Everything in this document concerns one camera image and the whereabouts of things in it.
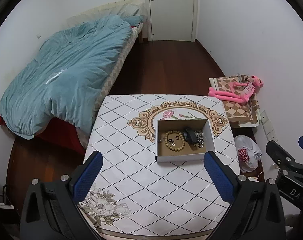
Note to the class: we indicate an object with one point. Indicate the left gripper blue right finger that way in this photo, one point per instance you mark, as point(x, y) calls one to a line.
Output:
point(222, 176)

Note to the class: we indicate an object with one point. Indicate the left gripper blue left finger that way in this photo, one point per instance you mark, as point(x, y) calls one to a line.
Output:
point(84, 176)

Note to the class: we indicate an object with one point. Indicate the white plastic bag red print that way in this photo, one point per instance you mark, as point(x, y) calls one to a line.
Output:
point(249, 154)

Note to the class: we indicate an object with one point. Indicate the white cardboard box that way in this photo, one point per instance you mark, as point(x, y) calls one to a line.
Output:
point(170, 143)

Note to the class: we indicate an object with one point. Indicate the black fitness band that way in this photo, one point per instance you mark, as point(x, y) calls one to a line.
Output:
point(190, 136)

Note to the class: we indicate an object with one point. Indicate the white power strip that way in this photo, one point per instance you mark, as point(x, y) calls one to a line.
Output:
point(267, 127)

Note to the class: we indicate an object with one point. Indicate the pink panther plush toy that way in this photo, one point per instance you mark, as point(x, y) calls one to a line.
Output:
point(239, 92)

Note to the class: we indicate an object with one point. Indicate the bed with patterned mattress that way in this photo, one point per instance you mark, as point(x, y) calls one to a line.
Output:
point(61, 133)

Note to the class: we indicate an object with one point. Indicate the teal blanket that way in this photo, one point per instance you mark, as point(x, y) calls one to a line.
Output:
point(66, 78)

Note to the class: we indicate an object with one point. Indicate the white door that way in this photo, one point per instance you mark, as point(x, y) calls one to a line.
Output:
point(172, 20)

